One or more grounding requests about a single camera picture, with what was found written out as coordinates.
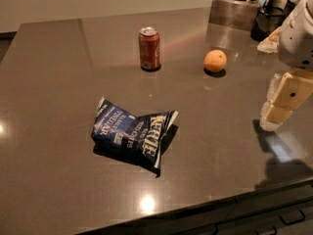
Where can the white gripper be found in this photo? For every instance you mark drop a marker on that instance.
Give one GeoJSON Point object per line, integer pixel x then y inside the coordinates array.
{"type": "Point", "coordinates": [297, 38]}

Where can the orange fruit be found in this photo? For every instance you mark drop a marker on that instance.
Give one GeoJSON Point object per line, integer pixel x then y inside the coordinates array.
{"type": "Point", "coordinates": [215, 61]}

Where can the steel snack dispenser base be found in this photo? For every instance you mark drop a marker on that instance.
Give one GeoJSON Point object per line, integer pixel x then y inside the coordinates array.
{"type": "Point", "coordinates": [232, 13]}

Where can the black wire basket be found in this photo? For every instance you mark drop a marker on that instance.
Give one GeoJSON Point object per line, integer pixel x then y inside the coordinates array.
{"type": "Point", "coordinates": [267, 19]}

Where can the red coke can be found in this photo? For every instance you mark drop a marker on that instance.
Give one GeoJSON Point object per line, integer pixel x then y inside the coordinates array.
{"type": "Point", "coordinates": [149, 48]}

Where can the blue kettle chip bag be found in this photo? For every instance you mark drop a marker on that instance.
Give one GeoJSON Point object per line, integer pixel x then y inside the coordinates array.
{"type": "Point", "coordinates": [137, 140]}

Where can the white snack packet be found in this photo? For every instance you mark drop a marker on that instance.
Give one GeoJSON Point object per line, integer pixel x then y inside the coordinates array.
{"type": "Point", "coordinates": [270, 44]}

